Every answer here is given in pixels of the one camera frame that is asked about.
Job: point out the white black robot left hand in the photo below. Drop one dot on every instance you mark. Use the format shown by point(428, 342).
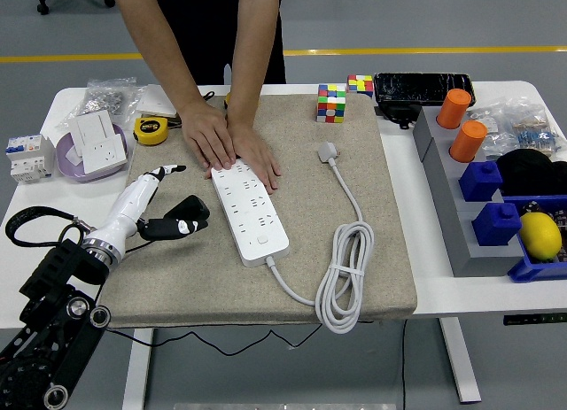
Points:
point(128, 202)

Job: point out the person's left hand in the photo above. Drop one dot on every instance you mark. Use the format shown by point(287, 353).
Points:
point(257, 155)

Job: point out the person's right hand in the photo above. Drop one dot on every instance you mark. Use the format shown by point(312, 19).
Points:
point(206, 133)

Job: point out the black plug adapter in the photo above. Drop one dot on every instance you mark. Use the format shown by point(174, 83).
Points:
point(190, 206)

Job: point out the white power strip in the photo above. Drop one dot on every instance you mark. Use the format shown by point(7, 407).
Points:
point(257, 224)

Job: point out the person's right forearm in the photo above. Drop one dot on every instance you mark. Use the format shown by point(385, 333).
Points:
point(150, 38)

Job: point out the person's left forearm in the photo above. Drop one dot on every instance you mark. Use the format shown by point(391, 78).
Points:
point(254, 51)

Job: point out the square yellow tape measure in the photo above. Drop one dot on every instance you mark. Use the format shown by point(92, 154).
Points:
point(227, 100)

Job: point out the round yellow tape measure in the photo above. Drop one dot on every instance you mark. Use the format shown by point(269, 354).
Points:
point(150, 131)

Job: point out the purple bowl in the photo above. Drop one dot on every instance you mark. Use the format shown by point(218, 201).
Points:
point(71, 168)

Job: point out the small white tile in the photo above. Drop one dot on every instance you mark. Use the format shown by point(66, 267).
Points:
point(74, 155)

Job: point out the large colourful puzzle cube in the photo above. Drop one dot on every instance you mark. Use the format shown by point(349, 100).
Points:
point(331, 103)

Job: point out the person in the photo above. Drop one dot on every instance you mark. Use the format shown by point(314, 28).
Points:
point(208, 29)

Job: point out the clear bag of screws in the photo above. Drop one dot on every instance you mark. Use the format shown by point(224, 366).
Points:
point(104, 98)

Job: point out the grey-brown mat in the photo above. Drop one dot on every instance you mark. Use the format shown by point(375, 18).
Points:
point(199, 286)

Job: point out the white circuit breaker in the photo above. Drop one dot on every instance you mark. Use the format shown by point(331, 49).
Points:
point(26, 157)

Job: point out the small colourful puzzle cube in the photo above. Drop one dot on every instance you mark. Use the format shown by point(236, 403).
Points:
point(359, 86)

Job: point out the black clip device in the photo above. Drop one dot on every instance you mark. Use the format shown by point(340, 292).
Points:
point(396, 113)

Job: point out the black wrapped tray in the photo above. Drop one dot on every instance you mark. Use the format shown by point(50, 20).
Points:
point(416, 87)

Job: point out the orange cylinder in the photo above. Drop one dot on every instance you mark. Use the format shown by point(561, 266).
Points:
point(468, 141)
point(452, 109)

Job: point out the grey block holder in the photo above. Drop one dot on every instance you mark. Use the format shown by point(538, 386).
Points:
point(456, 233)

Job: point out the blue square block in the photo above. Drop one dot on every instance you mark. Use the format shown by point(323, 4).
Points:
point(480, 182)
point(496, 226)

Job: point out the clear bag of small parts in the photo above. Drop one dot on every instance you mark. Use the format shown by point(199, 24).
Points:
point(491, 137)

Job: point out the black cloth bundle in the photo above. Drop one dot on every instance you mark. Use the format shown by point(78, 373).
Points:
point(527, 171)

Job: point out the clear bag of resistors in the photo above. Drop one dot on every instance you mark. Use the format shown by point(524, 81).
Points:
point(538, 135)

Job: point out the yellow lemon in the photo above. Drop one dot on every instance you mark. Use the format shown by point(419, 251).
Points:
point(539, 235)

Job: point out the blue storage bin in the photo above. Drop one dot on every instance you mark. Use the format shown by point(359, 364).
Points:
point(531, 270)

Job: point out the black table control panel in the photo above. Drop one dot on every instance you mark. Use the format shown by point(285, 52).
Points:
point(531, 319)

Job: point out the white wall switch plate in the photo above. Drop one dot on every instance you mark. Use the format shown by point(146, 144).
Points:
point(153, 100)

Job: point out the white switch panel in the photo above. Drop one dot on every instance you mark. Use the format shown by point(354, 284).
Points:
point(90, 129)

